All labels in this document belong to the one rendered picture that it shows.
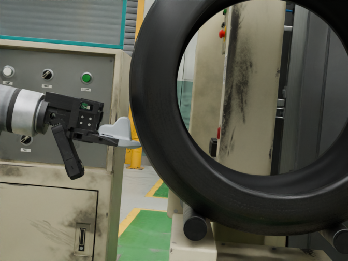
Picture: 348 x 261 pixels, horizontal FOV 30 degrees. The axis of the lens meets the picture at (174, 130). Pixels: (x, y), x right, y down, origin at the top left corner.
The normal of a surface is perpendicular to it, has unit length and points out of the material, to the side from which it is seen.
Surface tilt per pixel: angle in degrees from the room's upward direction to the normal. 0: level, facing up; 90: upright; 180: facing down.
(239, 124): 90
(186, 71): 90
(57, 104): 90
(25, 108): 74
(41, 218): 90
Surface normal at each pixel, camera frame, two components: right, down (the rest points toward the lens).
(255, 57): -0.01, 0.05
